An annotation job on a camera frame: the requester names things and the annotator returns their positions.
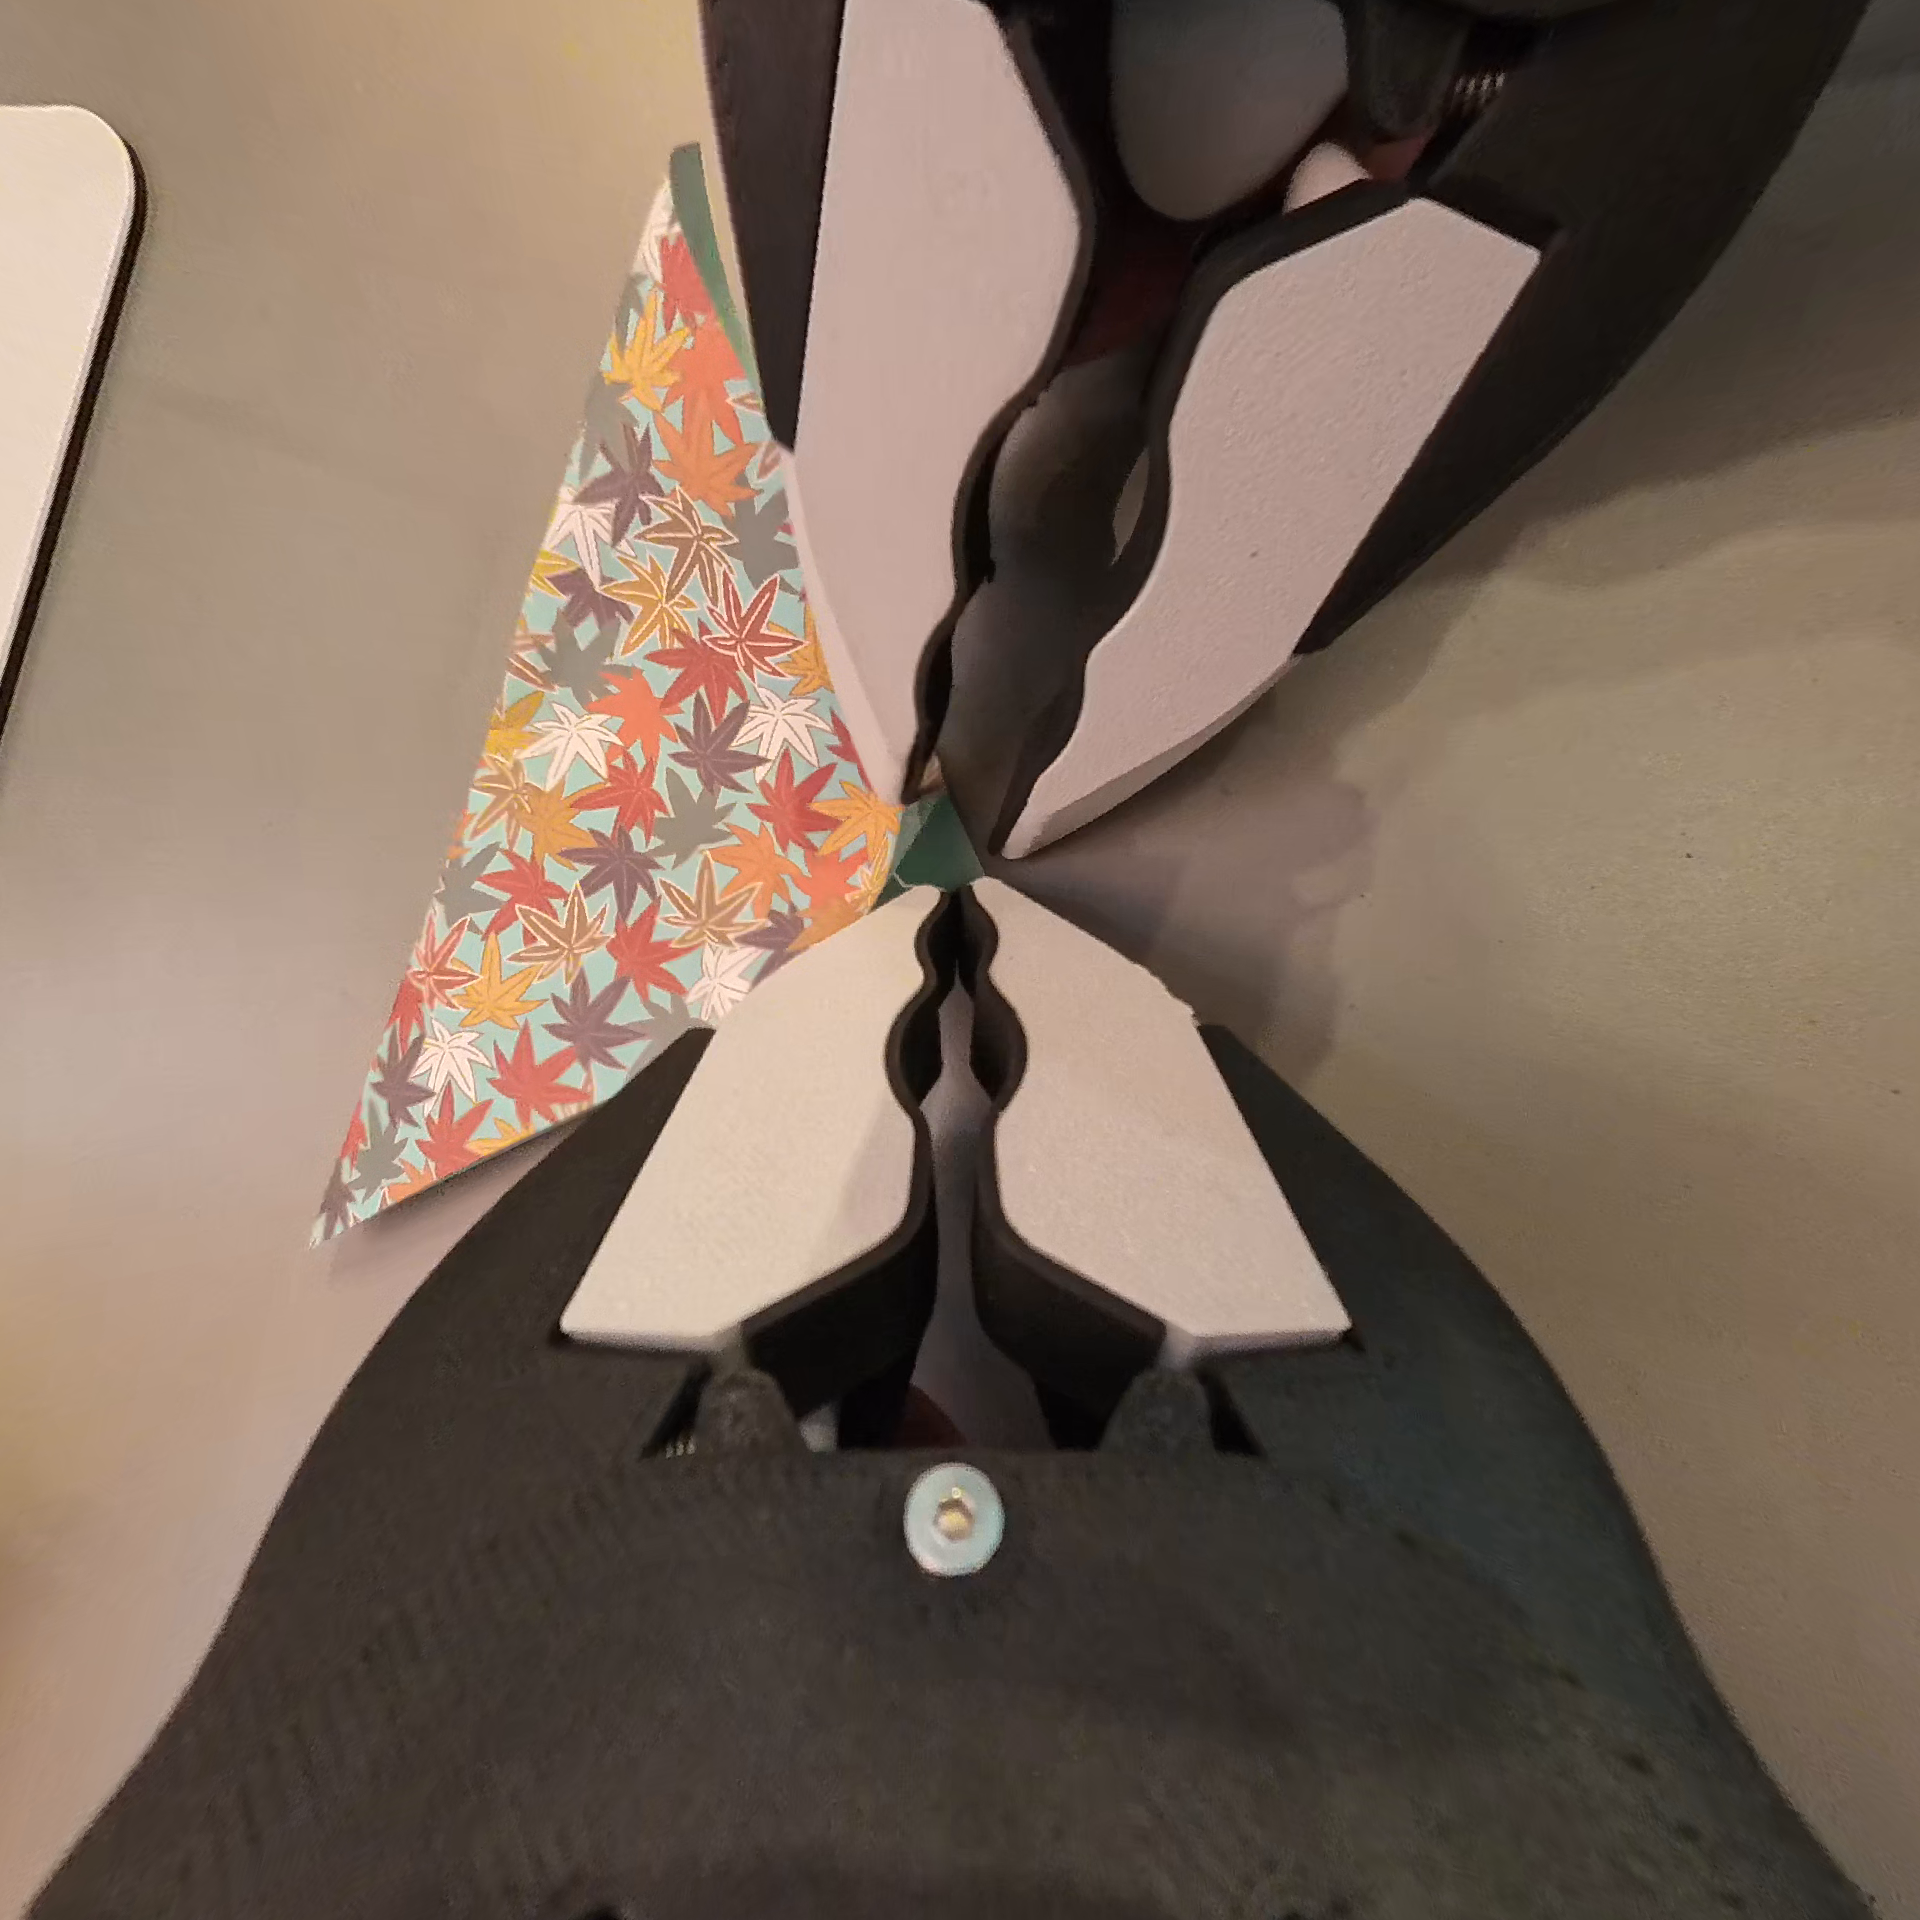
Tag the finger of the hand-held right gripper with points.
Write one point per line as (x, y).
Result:
(1320, 451)
(915, 300)

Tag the leaf-patterned origami paper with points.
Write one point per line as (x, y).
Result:
(630, 780)

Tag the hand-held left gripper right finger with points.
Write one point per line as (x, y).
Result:
(1155, 1186)

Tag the white board with black edge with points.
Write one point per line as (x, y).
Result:
(53, 331)

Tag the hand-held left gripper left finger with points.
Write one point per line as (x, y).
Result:
(751, 1172)

